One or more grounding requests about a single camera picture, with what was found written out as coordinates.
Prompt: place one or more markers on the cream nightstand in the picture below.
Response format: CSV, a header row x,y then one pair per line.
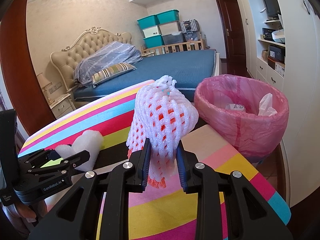
x,y
61,105

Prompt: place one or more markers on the small cardboard box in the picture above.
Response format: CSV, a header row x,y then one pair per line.
x,y
265,55

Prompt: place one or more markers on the dark wooden door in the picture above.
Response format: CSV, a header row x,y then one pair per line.
x,y
231,35

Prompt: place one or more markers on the striped pillow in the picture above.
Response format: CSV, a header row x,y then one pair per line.
x,y
112,72

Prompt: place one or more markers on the cardboard box with label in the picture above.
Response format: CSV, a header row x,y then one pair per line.
x,y
280,69

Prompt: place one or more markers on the beige bedside lamp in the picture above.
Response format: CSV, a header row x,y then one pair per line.
x,y
43,81

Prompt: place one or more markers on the pink foam fruit net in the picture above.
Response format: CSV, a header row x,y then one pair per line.
x,y
162,120

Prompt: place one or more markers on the dark fabric bag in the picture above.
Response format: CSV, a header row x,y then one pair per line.
x,y
192,36

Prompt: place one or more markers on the grey blue folded quilt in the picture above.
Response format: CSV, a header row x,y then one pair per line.
x,y
110,60

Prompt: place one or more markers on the teal storage box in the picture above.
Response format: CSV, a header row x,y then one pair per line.
x,y
148,22
154,41
168,17

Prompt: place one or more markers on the blue bed mattress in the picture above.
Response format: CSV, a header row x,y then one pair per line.
x,y
175,67

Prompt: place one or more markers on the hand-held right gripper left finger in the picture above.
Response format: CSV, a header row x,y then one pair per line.
x,y
146,165

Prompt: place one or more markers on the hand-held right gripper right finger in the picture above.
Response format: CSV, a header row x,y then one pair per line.
x,y
181,170

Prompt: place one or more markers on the beige tufted headboard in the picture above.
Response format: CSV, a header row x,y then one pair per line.
x,y
87,45

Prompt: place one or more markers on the cream storage box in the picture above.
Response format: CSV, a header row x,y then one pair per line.
x,y
151,32

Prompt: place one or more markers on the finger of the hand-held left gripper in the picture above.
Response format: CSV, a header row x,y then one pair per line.
x,y
32,158
67,162

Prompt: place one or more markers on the wall socket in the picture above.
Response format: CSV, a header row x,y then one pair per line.
x,y
55,88

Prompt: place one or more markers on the person's left hand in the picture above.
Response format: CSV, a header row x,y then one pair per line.
x,y
27,212

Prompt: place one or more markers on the bin with pink plastic liner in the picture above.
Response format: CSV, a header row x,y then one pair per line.
x,y
250,130

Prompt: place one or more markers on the beige storage box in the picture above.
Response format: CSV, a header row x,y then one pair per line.
x,y
170,28

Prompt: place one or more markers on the white built-in wardrobe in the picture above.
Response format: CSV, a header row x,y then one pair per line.
x,y
302,80

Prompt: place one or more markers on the brown wooden door frame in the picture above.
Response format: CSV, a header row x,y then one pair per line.
x,y
17,55

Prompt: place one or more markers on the rainbow striped tablecloth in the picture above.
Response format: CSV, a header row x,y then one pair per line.
x,y
225,160

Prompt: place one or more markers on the white foam sheet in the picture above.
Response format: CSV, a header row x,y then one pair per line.
x,y
87,142

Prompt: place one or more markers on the checkered fabric bag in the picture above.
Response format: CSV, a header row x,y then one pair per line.
x,y
189,27

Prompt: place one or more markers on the wooden crib rail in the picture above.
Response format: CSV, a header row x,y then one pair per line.
x,y
175,48

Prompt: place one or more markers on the clear grey storage box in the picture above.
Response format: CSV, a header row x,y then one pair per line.
x,y
173,39

